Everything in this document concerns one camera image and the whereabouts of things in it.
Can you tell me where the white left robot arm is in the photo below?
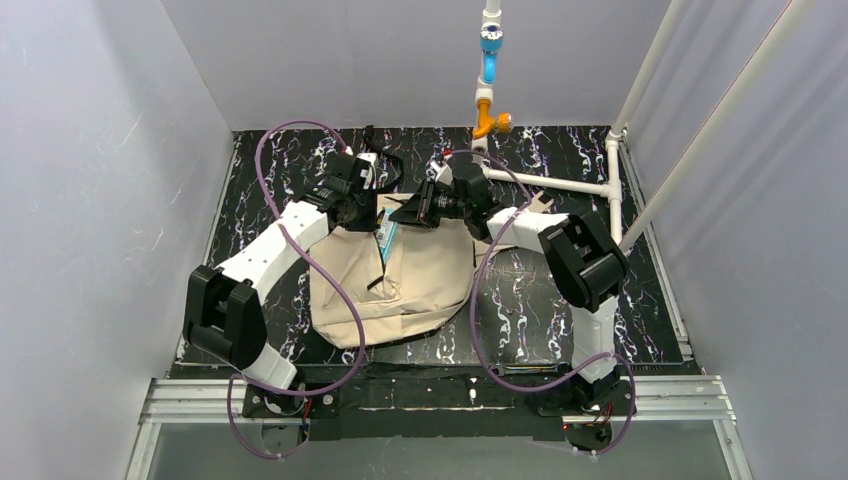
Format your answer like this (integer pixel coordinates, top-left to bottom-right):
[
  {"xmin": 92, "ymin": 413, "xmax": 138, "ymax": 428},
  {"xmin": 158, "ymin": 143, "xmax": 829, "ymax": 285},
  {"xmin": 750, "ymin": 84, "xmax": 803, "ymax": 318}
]
[{"xmin": 183, "ymin": 151, "xmax": 378, "ymax": 396}]

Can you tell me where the white PVC pipe frame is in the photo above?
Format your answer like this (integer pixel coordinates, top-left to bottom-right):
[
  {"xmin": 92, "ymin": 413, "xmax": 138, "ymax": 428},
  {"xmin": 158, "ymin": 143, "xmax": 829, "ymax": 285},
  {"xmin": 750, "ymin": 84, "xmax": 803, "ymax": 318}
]
[{"xmin": 468, "ymin": 0, "xmax": 817, "ymax": 253}]

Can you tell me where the blue orange pipe fitting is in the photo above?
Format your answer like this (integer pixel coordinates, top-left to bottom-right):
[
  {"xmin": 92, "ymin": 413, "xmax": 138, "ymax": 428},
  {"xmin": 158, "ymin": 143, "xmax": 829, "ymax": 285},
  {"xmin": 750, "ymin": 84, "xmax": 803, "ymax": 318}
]
[{"xmin": 472, "ymin": 21, "xmax": 513, "ymax": 140}]

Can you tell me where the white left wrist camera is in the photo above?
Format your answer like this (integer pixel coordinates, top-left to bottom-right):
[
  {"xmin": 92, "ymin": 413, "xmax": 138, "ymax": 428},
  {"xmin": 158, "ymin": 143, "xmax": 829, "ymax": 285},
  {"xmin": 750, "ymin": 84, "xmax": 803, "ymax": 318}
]
[{"xmin": 349, "ymin": 152, "xmax": 378, "ymax": 190}]

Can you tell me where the light blue barcode book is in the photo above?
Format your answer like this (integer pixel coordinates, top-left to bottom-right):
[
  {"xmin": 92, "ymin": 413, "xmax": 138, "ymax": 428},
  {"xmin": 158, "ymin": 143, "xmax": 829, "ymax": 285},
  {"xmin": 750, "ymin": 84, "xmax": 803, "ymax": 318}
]
[{"xmin": 375, "ymin": 208, "xmax": 398, "ymax": 263}]

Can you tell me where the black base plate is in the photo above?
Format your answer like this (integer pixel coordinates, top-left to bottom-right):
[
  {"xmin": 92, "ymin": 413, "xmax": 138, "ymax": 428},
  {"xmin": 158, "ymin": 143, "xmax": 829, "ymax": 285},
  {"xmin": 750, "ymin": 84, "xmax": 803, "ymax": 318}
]
[{"xmin": 240, "ymin": 364, "xmax": 636, "ymax": 449}]

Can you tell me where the aluminium rail frame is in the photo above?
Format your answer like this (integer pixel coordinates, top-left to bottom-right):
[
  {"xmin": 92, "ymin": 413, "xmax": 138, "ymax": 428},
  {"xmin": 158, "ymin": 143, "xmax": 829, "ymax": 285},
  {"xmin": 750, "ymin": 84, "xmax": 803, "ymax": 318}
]
[{"xmin": 126, "ymin": 375, "xmax": 753, "ymax": 479}]

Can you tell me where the beige canvas backpack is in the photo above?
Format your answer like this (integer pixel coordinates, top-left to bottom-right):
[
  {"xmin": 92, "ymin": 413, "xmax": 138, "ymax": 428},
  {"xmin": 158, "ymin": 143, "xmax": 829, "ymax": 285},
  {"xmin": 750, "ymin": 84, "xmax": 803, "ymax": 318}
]
[{"xmin": 309, "ymin": 191, "xmax": 490, "ymax": 348}]

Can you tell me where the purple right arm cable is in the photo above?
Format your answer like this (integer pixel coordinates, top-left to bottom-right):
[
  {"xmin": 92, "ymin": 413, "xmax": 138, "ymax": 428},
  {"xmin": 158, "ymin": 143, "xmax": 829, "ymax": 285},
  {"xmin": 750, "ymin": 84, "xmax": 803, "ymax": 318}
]
[{"xmin": 443, "ymin": 148, "xmax": 637, "ymax": 457}]

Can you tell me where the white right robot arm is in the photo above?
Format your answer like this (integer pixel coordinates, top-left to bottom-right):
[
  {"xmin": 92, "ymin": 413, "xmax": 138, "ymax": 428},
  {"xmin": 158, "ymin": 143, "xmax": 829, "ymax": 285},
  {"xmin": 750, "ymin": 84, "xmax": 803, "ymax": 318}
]
[{"xmin": 390, "ymin": 163, "xmax": 629, "ymax": 387}]

